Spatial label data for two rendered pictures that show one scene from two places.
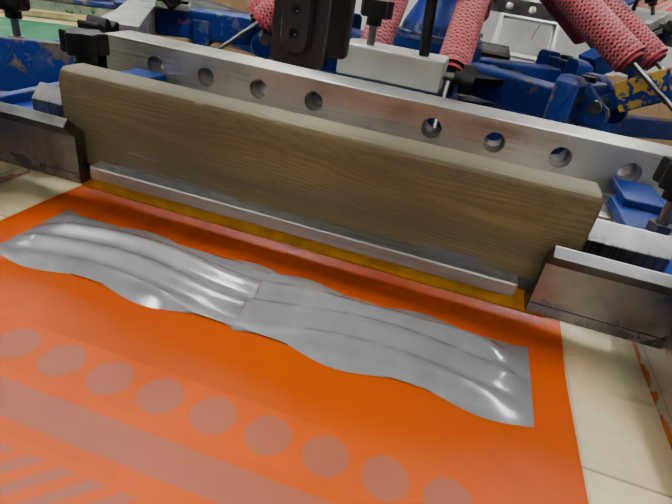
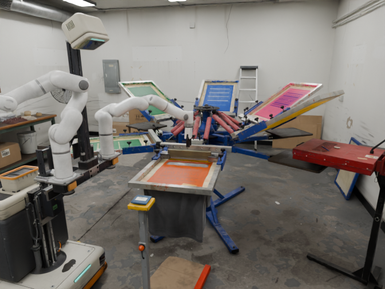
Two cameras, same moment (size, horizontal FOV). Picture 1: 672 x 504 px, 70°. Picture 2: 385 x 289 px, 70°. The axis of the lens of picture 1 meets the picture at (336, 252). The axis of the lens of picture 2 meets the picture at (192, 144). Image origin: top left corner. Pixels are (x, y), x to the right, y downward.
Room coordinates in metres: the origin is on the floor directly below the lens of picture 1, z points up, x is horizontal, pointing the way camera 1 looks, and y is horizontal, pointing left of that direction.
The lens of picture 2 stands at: (-1.94, -0.03, 1.76)
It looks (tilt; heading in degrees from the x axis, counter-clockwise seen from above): 16 degrees down; 1
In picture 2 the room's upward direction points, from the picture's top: straight up
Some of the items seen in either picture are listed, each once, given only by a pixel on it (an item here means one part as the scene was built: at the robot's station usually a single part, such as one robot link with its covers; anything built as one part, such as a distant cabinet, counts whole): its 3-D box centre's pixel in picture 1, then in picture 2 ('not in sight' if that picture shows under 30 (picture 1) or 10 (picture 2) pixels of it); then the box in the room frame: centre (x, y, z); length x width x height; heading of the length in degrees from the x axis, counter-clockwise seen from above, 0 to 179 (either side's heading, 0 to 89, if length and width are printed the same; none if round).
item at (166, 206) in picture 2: not in sight; (173, 213); (-0.16, 0.14, 0.74); 0.45 x 0.03 x 0.43; 78
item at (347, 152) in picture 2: not in sight; (340, 155); (0.21, -1.20, 1.06); 0.61 x 0.46 x 0.12; 48
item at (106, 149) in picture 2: not in sight; (105, 144); (-0.04, 0.63, 1.21); 0.16 x 0.13 x 0.15; 74
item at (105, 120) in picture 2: not in sight; (104, 122); (-0.03, 0.62, 1.37); 0.13 x 0.10 x 0.16; 32
